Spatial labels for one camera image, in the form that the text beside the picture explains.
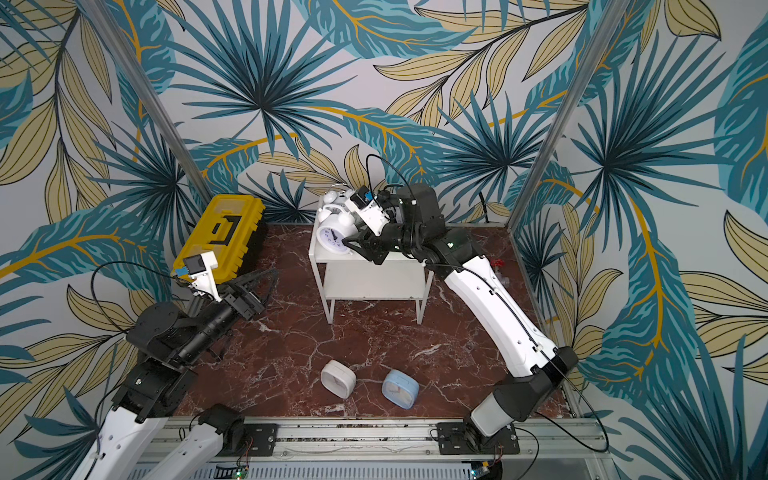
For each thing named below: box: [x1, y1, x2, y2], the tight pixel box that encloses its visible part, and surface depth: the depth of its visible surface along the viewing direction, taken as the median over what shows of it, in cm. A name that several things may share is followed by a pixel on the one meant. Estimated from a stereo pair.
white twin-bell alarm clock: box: [323, 184, 351, 205], surface depth 69 cm
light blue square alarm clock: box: [382, 369, 420, 410], surface depth 78 cm
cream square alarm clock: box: [320, 359, 357, 399], surface depth 78 cm
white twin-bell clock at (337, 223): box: [317, 204, 358, 255], surface depth 65 cm
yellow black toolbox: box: [171, 194, 266, 284], surface depth 97 cm
